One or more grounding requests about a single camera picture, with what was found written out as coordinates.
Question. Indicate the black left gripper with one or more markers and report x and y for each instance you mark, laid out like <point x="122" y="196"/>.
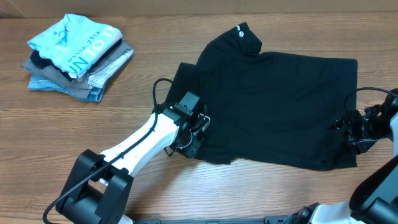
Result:
<point x="192" y="149"/>

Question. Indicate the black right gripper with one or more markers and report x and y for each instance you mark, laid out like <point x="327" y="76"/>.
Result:
<point x="348" y="122"/>

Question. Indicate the black t-shirt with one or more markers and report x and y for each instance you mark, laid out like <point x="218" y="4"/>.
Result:
<point x="269" y="106"/>

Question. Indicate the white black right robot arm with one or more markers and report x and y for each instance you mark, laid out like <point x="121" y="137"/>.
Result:
<point x="375" y="199"/>

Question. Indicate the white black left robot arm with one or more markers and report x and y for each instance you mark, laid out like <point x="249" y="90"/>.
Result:
<point x="98" y="187"/>

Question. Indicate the light blue printed t-shirt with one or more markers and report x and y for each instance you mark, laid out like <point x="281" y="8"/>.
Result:
<point x="75" y="43"/>

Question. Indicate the blue denim jeans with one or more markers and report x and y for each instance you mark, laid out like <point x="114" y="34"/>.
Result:
<point x="39" y="83"/>

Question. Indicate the black folded garment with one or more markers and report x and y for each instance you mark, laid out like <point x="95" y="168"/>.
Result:
<point x="42" y="63"/>

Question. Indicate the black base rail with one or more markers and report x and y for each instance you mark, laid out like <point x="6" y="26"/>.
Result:
<point x="266" y="220"/>

